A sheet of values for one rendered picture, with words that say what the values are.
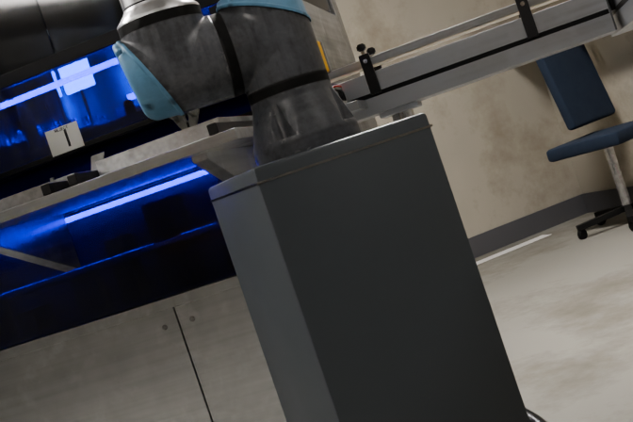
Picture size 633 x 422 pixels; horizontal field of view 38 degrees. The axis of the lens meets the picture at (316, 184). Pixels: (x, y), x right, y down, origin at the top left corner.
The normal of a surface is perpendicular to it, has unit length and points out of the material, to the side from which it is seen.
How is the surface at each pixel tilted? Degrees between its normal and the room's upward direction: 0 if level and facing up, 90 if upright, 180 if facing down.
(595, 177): 90
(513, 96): 90
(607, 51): 90
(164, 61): 90
